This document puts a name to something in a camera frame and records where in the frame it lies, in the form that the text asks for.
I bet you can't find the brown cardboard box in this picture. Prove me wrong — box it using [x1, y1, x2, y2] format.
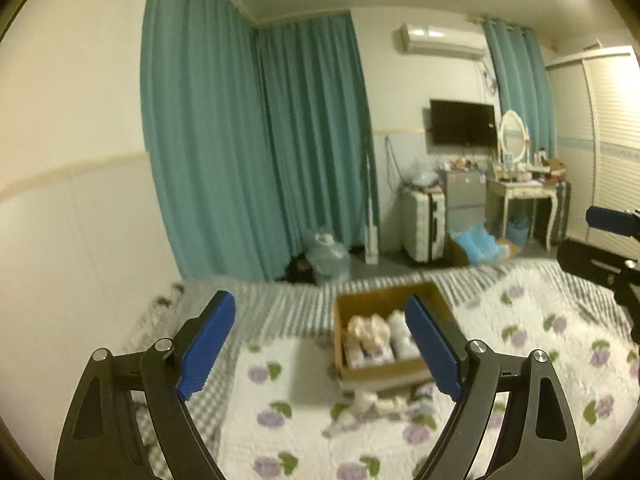
[332, 281, 457, 394]

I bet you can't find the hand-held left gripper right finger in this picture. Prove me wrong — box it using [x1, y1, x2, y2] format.
[403, 294, 586, 480]

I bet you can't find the small grey fridge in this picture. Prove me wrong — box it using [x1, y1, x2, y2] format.
[440, 167, 489, 242]

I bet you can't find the blue plastic bag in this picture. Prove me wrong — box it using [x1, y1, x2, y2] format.
[450, 225, 510, 266]

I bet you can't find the white soft cloth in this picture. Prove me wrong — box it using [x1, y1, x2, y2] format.
[387, 310, 424, 361]
[321, 407, 368, 439]

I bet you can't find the blue basket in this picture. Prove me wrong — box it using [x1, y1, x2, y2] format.
[504, 216, 534, 249]

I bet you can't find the white upright stand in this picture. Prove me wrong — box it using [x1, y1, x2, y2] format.
[364, 150, 382, 266]

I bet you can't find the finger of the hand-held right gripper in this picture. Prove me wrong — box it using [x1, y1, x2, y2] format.
[586, 205, 640, 237]
[556, 241, 640, 292]

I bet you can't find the narrow teal curtain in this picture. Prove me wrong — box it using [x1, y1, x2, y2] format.
[481, 18, 559, 162]

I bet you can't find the white slatted wardrobe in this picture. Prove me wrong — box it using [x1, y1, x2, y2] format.
[544, 46, 640, 257]

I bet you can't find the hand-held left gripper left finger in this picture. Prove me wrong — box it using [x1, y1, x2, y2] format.
[54, 290, 237, 480]

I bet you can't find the wide teal curtain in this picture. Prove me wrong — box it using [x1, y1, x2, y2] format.
[141, 0, 283, 282]

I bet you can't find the white suitcase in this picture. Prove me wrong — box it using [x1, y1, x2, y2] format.
[402, 188, 448, 264]

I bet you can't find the small white sock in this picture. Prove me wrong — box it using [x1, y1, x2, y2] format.
[350, 388, 382, 415]

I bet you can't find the black wall television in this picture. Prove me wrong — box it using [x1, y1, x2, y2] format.
[428, 99, 498, 150]

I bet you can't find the white oval vanity mirror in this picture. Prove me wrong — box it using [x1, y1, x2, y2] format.
[498, 109, 531, 167]

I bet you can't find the open floor cardboard box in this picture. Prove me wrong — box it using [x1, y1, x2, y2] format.
[446, 232, 524, 267]

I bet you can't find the clear plastic bag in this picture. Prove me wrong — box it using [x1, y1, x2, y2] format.
[404, 157, 442, 192]

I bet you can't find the floral white quilt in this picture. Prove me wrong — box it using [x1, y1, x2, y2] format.
[217, 260, 635, 480]

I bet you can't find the clear water jug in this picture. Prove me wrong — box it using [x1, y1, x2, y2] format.
[304, 232, 352, 282]

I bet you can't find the teal corner curtain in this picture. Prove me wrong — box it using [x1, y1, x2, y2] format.
[254, 12, 382, 266]

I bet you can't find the clutter of vanity items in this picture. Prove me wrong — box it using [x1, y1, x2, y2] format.
[487, 147, 569, 184]

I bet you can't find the beige soft plush cloth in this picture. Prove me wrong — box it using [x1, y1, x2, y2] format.
[346, 313, 392, 361]

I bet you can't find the dark floor item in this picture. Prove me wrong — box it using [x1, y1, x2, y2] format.
[286, 255, 317, 282]

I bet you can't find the white air conditioner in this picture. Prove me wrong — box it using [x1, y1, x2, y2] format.
[398, 22, 489, 60]

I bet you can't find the white dressing table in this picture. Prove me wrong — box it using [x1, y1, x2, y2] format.
[485, 178, 569, 252]

